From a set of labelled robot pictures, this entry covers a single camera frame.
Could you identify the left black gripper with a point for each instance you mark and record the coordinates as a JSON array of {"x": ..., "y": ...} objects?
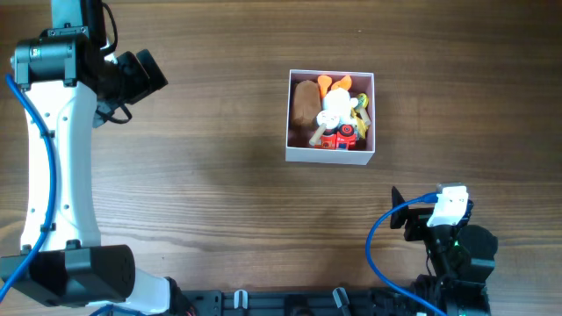
[{"x": 144, "y": 79}]

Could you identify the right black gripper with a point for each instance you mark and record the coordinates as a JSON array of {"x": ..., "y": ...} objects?
[{"x": 415, "y": 226}]

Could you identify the red toy car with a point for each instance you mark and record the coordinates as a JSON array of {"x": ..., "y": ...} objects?
[{"x": 343, "y": 137}]

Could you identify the pink box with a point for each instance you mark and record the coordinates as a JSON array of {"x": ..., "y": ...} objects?
[{"x": 297, "y": 148}]

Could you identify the white wooden rattle drum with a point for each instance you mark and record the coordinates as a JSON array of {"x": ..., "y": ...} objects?
[{"x": 326, "y": 121}]

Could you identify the yellow wooden rattle drum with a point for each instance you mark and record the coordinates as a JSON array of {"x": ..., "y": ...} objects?
[{"x": 361, "y": 108}]

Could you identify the white duck plush toy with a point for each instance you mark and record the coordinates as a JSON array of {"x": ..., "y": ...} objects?
[{"x": 335, "y": 96}]

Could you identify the brown plush toy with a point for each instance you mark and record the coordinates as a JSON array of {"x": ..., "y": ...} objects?
[{"x": 306, "y": 104}]

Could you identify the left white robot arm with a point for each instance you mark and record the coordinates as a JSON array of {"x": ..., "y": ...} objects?
[{"x": 70, "y": 81}]

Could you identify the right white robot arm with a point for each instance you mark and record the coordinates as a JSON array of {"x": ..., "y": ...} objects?
[{"x": 461, "y": 254}]

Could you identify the black mounting rail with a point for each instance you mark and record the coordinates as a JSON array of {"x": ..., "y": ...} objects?
[{"x": 337, "y": 302}]

